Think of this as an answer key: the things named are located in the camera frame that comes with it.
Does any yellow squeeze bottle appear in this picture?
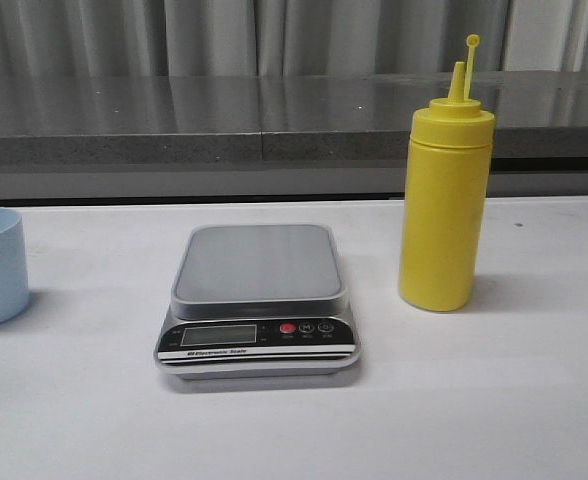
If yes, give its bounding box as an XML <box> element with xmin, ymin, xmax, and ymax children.
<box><xmin>399</xmin><ymin>34</ymin><xmax>495</xmax><ymax>312</ymax></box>

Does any silver digital kitchen scale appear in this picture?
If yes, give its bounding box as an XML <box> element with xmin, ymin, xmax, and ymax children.
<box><xmin>154</xmin><ymin>223</ymin><xmax>361</xmax><ymax>381</ymax></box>

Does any grey stone countertop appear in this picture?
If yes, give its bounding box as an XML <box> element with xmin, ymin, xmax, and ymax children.
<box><xmin>0</xmin><ymin>71</ymin><xmax>588</xmax><ymax>171</ymax></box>

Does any grey pleated curtain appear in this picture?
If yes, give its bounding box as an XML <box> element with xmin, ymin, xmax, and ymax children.
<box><xmin>0</xmin><ymin>1</ymin><xmax>588</xmax><ymax>77</ymax></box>

